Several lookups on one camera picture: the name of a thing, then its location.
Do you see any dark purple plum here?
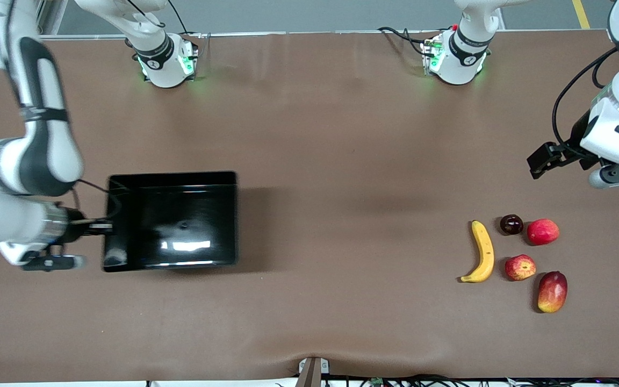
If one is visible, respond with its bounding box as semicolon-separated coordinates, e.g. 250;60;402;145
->
499;214;524;236

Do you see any aluminium frame post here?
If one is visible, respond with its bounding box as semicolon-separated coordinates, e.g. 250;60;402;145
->
34;0;57;37

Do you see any brown table mat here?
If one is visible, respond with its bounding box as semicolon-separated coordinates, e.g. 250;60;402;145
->
0;30;619;383

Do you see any red yellow apple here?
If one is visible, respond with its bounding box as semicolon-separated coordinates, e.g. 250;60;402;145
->
505;254;537;282

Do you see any grey metal table clamp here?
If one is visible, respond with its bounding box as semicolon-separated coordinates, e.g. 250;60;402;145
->
298;356;330;376

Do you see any red peach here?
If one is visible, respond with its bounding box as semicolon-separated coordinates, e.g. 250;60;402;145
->
527;218;560;246

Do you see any black plastic tray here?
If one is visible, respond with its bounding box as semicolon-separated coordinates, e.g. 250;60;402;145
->
102;170;239;273

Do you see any red yellow mango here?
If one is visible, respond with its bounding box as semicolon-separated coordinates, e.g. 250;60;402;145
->
537;270;568;314

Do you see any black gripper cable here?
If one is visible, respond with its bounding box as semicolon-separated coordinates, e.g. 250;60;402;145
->
551;47;619;156
75;180;124;222

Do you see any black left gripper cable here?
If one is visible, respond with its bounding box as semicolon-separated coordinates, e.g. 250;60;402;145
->
551;47;619;156

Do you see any black left arm base cable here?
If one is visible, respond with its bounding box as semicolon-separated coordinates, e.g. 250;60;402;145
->
378;27;434;54

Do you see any black right arm base cable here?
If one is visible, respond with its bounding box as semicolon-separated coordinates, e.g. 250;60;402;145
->
167;0;200;38

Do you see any black arm base cable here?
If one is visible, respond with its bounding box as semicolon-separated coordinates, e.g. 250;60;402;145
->
167;0;200;38
378;27;434;54

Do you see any yellow banana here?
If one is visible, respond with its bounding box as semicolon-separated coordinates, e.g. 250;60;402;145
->
459;220;495;283

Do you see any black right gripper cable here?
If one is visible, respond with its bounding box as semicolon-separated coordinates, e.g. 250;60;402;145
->
75;180;124;222

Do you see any grey metal pole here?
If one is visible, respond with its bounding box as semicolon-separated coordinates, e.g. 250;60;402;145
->
295;359;322;387

